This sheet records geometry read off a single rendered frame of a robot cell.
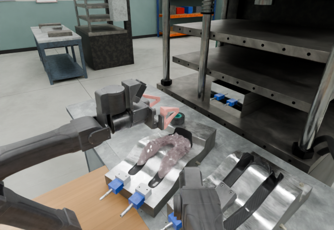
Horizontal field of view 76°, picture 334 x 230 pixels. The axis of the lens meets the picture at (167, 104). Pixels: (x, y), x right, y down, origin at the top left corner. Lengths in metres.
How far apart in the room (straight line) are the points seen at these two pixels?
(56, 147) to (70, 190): 0.50
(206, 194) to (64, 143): 0.33
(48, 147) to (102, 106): 0.14
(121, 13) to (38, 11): 3.28
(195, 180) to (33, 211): 0.39
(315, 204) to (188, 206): 0.72
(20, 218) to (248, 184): 0.68
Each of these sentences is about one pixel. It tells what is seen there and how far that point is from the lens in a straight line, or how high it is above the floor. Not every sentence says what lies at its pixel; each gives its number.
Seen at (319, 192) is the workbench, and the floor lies 0.80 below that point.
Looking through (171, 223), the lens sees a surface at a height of 0.90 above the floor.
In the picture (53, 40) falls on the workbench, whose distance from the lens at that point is 4.28.
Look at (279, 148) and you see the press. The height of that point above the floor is 0.78.
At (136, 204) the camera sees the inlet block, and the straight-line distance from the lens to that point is 0.82.
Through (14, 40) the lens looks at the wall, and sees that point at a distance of 7.50.
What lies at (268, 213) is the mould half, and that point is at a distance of 0.83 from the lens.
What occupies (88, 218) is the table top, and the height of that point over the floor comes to 0.80.
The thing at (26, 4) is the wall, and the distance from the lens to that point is 7.41.
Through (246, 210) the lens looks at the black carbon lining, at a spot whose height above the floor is 0.88.
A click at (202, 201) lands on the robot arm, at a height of 1.19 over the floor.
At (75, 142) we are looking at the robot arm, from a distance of 0.54.
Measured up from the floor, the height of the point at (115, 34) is 0.71.
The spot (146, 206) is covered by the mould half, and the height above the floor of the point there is 0.84.
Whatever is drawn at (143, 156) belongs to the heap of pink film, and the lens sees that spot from 0.95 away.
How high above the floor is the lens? 1.52
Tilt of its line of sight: 28 degrees down
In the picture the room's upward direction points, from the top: straight up
